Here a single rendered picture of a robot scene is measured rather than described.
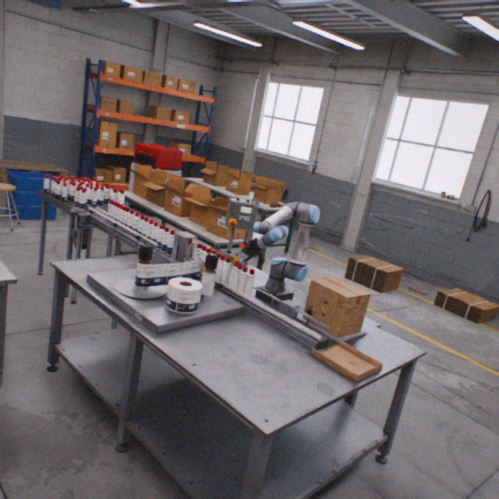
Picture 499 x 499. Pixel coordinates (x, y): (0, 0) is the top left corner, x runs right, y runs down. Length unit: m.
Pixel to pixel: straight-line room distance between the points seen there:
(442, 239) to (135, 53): 7.23
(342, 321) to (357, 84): 6.88
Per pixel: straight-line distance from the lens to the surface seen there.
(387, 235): 8.67
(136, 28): 11.16
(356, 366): 2.74
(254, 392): 2.28
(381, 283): 6.93
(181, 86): 10.86
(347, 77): 9.52
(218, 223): 4.96
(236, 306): 3.00
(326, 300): 2.98
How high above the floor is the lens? 2.03
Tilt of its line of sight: 16 degrees down
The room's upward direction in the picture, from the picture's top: 11 degrees clockwise
